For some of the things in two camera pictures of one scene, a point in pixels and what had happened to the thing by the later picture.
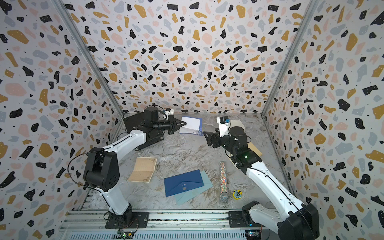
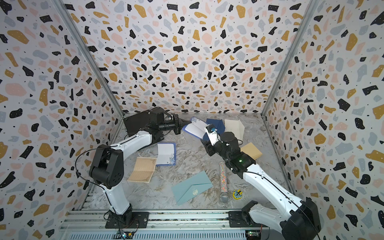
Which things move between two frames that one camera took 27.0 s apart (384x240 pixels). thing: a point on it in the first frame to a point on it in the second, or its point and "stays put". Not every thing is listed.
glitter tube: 225,196 stays put
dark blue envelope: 183,182 to 218,123
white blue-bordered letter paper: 193,125 to 166,154
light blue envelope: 184,196 stays put
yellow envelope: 251,146 stays put
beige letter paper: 144,169 stays put
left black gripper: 173,122 stays put
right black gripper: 213,137 to 208,147
